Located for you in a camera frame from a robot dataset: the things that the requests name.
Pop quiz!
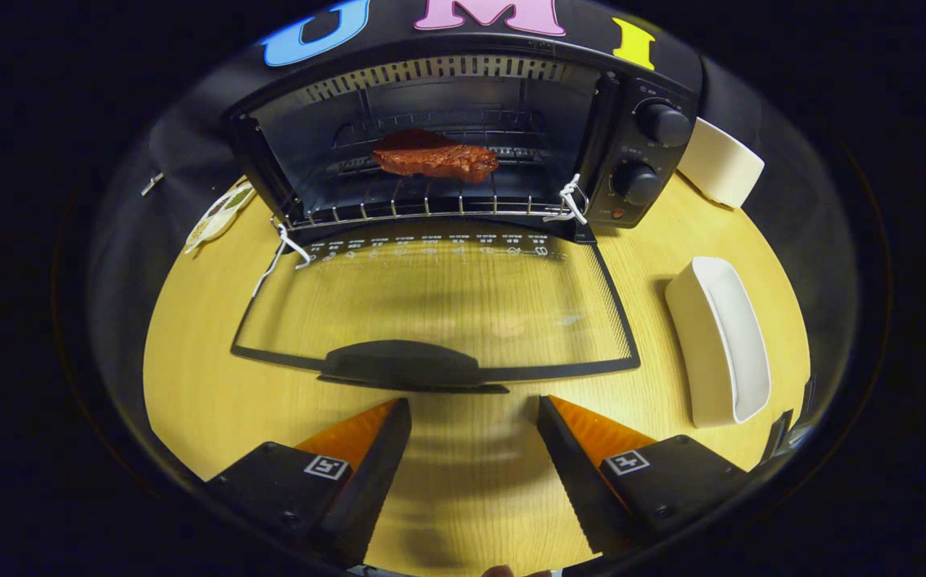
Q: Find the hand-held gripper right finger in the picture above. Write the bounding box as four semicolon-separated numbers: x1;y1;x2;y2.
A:
537;395;752;558

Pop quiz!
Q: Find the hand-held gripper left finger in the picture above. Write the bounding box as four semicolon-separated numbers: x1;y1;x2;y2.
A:
206;397;413;568

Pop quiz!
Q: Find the black toaster oven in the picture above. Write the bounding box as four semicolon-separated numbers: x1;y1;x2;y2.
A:
222;34;704;395

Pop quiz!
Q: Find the red-brown steak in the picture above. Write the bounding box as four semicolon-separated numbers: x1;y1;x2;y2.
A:
372;128;500;185

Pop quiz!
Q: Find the white pop-up toaster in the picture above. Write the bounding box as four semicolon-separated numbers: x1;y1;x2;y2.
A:
677;117;766;210

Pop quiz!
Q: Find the leaf-shaped printed card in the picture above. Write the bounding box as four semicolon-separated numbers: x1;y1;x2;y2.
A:
184;180;257;255

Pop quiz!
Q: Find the white rectangular tray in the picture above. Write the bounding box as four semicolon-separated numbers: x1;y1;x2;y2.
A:
665;256;772;429

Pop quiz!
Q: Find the metal oven rack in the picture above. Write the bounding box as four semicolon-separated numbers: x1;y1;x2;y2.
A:
282;120;588;233

